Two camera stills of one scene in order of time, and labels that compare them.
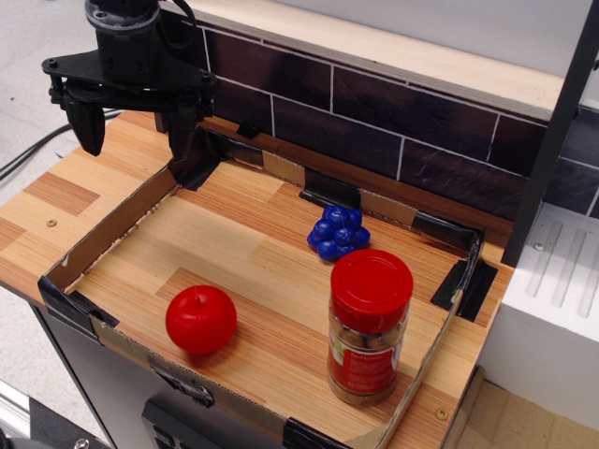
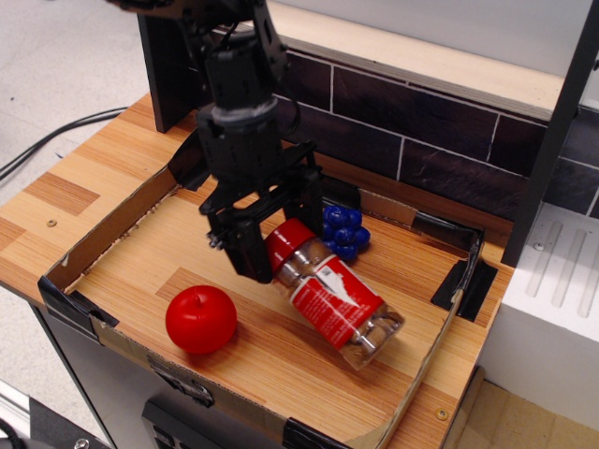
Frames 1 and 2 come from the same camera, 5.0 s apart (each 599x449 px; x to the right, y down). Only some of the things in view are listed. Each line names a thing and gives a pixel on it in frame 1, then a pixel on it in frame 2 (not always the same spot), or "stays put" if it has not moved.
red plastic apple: (201, 319) stays put
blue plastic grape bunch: (338, 234) stays put
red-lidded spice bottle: (372, 294) → (329, 296)
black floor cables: (42, 142) stays put
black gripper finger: (182, 126) → (308, 205)
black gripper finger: (88, 120) → (247, 250)
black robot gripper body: (127, 69) → (252, 171)
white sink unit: (545, 341) stays put
